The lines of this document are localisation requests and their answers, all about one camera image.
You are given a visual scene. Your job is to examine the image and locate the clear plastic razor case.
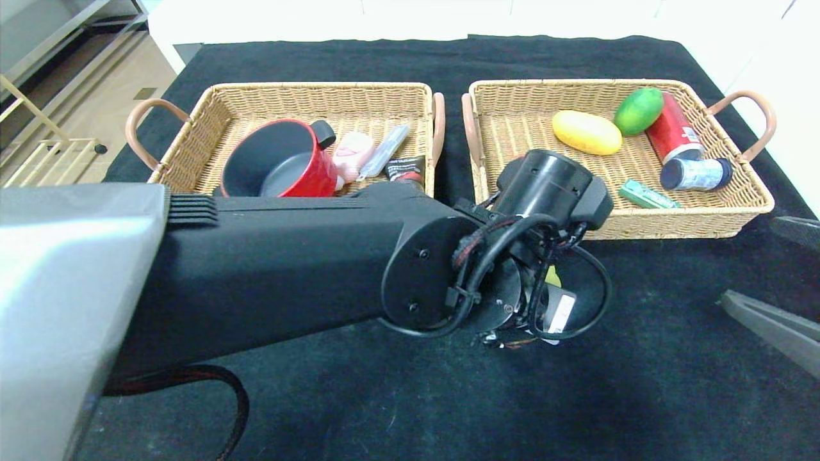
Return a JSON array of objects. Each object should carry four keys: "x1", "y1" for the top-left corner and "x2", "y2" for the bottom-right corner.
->
[{"x1": 357, "y1": 124, "x2": 411, "y2": 182}]

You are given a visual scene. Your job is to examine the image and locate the red pot black interior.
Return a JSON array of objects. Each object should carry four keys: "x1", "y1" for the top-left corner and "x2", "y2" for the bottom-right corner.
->
[{"x1": 213, "y1": 118, "x2": 340, "y2": 198}]

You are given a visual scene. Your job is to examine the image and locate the yellow mango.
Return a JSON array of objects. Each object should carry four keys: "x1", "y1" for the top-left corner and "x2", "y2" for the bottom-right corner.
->
[{"x1": 552, "y1": 110, "x2": 623, "y2": 156}]

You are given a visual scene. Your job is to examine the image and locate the rectangular wicker basket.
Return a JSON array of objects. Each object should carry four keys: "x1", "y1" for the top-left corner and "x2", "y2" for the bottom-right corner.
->
[
  {"x1": 461, "y1": 79, "x2": 776, "y2": 243},
  {"x1": 125, "y1": 81, "x2": 446, "y2": 199}
]

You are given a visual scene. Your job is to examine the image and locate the black cosmetic tube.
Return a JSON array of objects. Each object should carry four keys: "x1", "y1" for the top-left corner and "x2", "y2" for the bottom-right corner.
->
[{"x1": 384, "y1": 156, "x2": 427, "y2": 191}]

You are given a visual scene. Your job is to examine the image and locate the pink lotion bottle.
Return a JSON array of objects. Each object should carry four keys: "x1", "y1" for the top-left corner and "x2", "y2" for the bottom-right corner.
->
[{"x1": 333, "y1": 131, "x2": 377, "y2": 184}]

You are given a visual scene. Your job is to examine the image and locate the black tablecloth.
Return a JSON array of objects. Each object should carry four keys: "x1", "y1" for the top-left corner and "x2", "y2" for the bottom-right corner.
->
[{"x1": 70, "y1": 35, "x2": 820, "y2": 461}]

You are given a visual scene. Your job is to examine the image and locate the green chewing gum pack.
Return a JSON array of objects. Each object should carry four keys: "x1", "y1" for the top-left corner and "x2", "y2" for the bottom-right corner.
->
[{"x1": 618, "y1": 179, "x2": 681, "y2": 210}]

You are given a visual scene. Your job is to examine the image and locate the green oval fruit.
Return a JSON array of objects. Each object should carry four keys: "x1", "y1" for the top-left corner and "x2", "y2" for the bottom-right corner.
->
[{"x1": 613, "y1": 87, "x2": 664, "y2": 137}]

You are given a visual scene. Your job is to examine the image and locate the red drink can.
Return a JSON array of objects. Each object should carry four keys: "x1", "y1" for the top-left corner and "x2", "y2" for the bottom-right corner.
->
[{"x1": 644, "y1": 93, "x2": 703, "y2": 166}]

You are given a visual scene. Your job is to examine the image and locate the yellow wooden rack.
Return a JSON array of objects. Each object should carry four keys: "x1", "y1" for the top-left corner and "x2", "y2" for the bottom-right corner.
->
[{"x1": 0, "y1": 75, "x2": 108, "y2": 188}]

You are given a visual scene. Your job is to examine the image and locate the grey metal shelf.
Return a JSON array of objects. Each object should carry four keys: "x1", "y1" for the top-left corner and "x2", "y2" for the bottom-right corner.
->
[{"x1": 0, "y1": 0, "x2": 149, "y2": 87}]

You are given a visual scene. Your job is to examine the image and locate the thin black cable loop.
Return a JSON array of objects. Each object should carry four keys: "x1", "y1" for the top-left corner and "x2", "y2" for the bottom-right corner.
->
[{"x1": 529, "y1": 247, "x2": 614, "y2": 341}]

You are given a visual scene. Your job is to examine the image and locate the braided red black cable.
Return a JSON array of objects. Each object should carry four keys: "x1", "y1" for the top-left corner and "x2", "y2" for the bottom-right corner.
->
[{"x1": 102, "y1": 364, "x2": 252, "y2": 461}]

